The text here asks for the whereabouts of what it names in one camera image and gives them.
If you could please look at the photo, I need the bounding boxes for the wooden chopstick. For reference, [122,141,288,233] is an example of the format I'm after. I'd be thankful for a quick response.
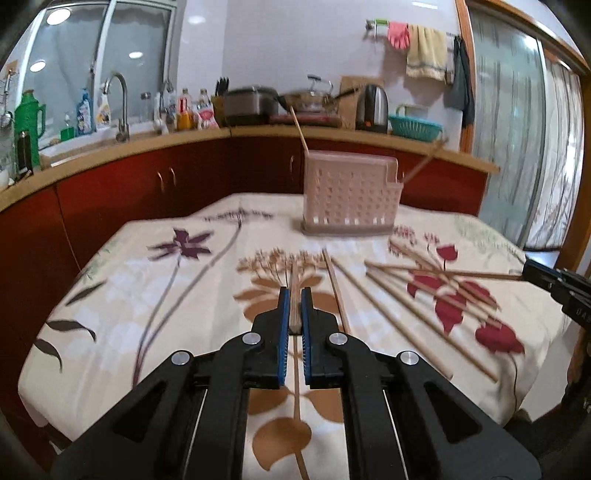
[386,254,503,328]
[402,137,449,184]
[389,239,500,310]
[328,255,454,380]
[290,106,310,156]
[366,270,499,383]
[322,248,351,334]
[288,261,301,335]
[364,260,524,281]

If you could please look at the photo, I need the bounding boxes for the chrome kitchen faucet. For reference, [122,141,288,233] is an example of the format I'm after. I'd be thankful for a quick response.
[100,72,131,143]

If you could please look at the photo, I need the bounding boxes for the red kitchen cabinets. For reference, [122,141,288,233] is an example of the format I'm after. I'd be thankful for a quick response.
[0,135,491,416]

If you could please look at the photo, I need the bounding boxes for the pink perforated utensil holder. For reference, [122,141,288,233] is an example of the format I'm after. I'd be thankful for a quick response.
[303,150,404,236]

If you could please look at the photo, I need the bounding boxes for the floral tablecloth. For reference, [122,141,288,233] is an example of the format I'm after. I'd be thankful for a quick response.
[19,195,568,479]

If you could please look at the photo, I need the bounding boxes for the red induction cooktop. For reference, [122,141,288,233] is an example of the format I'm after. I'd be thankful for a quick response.
[270,114,342,128]

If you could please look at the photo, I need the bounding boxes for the glass sliding door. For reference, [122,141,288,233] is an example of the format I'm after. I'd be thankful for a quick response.
[456,1,590,270]

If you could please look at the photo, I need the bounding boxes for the wooden cutting board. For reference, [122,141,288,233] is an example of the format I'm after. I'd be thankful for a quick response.
[338,75,385,130]

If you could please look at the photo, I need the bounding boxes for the steel wok with lid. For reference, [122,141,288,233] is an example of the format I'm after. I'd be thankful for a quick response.
[276,74,362,115]

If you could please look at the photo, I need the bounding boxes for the black steel electric kettle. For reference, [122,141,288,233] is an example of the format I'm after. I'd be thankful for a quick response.
[356,84,389,134]

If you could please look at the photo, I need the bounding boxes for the black rice cooker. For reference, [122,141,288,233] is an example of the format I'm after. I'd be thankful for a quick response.
[223,85,279,127]

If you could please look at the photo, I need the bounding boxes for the red white snack bag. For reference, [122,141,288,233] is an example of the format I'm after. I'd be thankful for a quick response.
[193,105,218,130]

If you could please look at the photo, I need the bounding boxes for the teal plastic colander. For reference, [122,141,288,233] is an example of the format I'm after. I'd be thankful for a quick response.
[389,115,443,143]

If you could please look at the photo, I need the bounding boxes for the knife block with knives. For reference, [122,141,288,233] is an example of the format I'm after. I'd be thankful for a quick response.
[211,77,229,128]

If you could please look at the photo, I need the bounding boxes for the dark grey hanging cloth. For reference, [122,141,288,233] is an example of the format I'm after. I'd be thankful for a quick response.
[445,36,475,128]

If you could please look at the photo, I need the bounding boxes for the orange oil bottle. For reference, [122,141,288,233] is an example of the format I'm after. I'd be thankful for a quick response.
[176,88,193,131]

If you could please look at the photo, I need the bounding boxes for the white spray cleaner bottle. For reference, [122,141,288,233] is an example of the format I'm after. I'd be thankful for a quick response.
[95,92,111,130]

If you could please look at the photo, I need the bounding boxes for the yellow hanging towel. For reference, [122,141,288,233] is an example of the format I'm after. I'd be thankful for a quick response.
[406,25,448,82]

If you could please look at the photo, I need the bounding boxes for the pink rubber glove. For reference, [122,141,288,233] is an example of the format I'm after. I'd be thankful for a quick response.
[387,21,411,51]

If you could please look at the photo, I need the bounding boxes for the blue detergent bottle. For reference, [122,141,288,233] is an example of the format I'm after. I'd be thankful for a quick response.
[76,88,93,136]

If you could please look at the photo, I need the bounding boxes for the green soap dispenser bottle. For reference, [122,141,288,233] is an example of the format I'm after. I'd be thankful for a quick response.
[60,114,76,142]

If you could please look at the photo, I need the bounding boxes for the stainless steel sink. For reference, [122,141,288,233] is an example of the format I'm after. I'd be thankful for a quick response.
[39,132,159,170]

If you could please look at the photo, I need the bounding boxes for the green thermos jug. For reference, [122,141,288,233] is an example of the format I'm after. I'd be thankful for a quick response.
[14,89,46,168]

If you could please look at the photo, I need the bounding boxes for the aluminium sliding window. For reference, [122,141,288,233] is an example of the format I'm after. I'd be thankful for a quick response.
[17,1,177,143]

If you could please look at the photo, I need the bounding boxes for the white mug green handle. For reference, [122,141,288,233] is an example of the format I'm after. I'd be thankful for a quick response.
[396,104,429,120]

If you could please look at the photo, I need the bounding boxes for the wall towel rail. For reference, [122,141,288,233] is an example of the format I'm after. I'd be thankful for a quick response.
[363,18,459,84]

